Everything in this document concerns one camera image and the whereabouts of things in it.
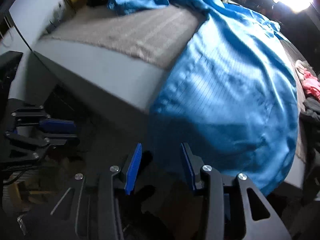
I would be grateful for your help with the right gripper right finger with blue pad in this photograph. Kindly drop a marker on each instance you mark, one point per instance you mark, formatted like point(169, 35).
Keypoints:
point(232, 207)

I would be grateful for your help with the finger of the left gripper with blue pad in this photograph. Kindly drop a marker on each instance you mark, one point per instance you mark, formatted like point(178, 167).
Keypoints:
point(36, 116)
point(19, 149)

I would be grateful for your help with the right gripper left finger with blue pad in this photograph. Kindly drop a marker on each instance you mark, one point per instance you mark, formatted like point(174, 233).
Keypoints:
point(94, 211)

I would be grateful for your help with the checkered bed cover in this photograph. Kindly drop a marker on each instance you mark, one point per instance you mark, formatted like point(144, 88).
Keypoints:
point(118, 64)

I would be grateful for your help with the blue garment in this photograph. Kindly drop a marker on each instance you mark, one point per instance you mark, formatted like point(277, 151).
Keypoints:
point(230, 95)

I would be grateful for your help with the pink garment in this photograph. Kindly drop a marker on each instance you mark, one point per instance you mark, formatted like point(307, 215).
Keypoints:
point(308, 79)

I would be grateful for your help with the dark grey garment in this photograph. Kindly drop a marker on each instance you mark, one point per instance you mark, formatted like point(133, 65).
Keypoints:
point(310, 116)

